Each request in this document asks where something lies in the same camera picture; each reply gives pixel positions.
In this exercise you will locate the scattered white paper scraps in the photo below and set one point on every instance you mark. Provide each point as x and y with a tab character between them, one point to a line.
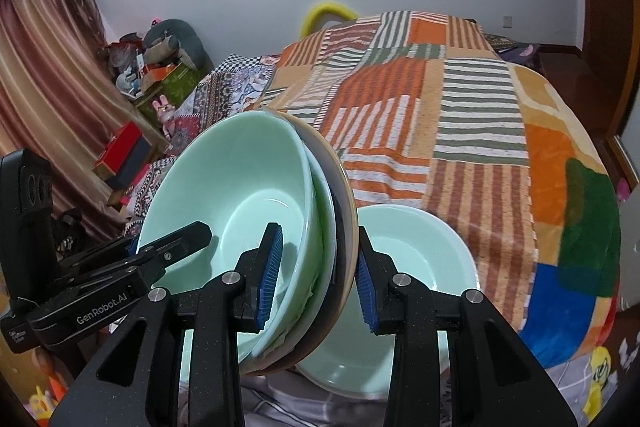
626	352

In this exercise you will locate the grey plush toy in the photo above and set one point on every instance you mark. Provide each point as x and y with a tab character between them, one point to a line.
185	37

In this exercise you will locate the wooden door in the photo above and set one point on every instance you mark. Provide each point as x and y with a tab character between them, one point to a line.
605	7

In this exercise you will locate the brown striped curtain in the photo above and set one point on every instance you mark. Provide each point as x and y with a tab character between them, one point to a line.
40	72

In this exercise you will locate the pink slipper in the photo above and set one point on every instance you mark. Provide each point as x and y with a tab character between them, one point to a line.
623	191

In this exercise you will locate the patterned checkered quilt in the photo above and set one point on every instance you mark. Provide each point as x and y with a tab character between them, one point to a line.
225	92

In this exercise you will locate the pink rabbit toy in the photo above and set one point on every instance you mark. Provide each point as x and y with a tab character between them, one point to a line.
165	114

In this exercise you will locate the white plate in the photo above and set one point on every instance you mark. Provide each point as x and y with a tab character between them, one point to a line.
472	257

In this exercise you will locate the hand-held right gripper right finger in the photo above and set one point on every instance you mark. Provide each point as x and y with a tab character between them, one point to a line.
365	292

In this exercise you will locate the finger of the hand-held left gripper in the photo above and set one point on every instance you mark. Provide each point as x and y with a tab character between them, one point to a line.
134	247
175	242

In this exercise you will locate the yellow plush toy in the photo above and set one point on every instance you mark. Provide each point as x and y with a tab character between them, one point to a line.
598	372

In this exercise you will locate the white wall socket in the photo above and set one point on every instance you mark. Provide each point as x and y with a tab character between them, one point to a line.
507	22

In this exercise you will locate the green cardboard box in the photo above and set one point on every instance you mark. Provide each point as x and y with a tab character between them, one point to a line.
180	92

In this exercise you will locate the dark grey box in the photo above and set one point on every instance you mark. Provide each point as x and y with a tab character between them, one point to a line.
137	167

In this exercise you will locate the orange cardboard box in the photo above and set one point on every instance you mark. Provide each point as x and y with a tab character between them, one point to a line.
160	77

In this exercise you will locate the yellow foam tube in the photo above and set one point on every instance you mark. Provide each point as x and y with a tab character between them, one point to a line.
320	9

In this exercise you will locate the orange striped patchwork blanket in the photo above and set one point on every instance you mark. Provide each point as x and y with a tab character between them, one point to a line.
400	132

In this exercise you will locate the red box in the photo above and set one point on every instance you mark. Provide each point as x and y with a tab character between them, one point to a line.
120	147

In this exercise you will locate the colour block fleece blanket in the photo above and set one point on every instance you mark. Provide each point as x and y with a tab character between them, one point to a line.
560	147

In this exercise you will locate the grey cloth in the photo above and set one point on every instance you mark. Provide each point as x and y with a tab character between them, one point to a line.
300	402

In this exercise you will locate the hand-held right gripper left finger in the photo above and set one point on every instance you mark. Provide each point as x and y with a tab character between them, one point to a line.
267	277

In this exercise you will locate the pink bowl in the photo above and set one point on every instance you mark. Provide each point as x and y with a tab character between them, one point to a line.
345	227

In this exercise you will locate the mint green bowl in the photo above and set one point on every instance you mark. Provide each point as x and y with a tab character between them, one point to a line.
240	187

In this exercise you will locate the dark bag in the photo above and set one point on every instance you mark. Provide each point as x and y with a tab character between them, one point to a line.
515	52

